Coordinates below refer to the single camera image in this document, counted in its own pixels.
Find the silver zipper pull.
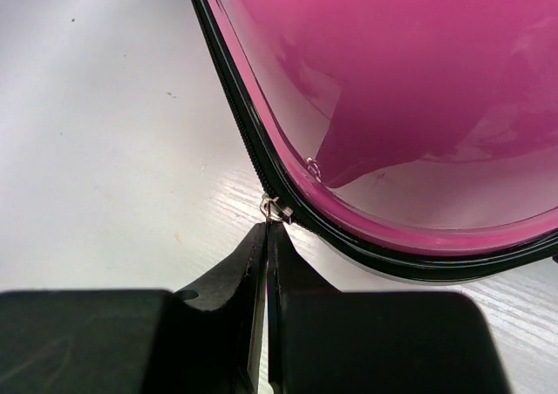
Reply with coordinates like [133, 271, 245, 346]
[259, 194, 294, 225]

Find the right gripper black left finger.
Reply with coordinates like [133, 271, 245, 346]
[1, 223, 266, 393]

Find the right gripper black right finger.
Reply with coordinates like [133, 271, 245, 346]
[266, 223, 512, 393]

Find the pink hard-shell suitcase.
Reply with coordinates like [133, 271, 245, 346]
[191, 0, 557, 282]

